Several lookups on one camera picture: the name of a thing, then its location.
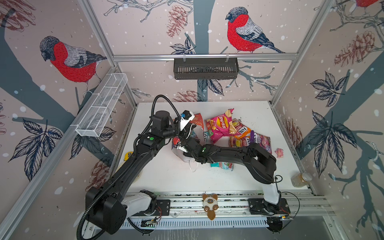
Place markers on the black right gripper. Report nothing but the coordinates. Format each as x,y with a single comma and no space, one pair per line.
188,153

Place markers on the red paper gift bag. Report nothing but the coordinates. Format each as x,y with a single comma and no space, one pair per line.
194,134

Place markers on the pink Lay's chips bag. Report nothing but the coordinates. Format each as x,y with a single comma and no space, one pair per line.
221,126

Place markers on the orange Fox's candy bag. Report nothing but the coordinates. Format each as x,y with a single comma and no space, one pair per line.
238,143
238,130

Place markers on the purple Fox's candy bag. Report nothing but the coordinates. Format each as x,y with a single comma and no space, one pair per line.
263,141

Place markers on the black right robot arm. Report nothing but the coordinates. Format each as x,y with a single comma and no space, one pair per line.
259,162

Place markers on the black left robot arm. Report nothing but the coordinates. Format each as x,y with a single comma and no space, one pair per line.
104,207

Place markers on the green snack packet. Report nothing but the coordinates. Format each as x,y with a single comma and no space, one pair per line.
223,165

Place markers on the yellow tape measure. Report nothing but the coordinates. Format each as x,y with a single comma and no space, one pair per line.
127,156

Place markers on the plush cat toy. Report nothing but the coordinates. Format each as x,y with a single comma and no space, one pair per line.
210,205

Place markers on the white mesh tray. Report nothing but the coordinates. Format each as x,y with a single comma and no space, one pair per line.
100,110

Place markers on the small pink toy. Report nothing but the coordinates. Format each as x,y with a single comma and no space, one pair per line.
280,153

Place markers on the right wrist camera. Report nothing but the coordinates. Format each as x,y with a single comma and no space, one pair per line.
181,148

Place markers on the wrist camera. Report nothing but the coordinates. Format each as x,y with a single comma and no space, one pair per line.
181,148
186,117

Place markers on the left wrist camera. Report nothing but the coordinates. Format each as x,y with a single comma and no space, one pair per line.
186,117

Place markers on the black wire basket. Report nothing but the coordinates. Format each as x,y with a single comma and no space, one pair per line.
206,68

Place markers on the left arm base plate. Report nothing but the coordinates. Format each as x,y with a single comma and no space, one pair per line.
161,208

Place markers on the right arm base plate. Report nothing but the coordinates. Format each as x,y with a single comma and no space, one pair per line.
262,207

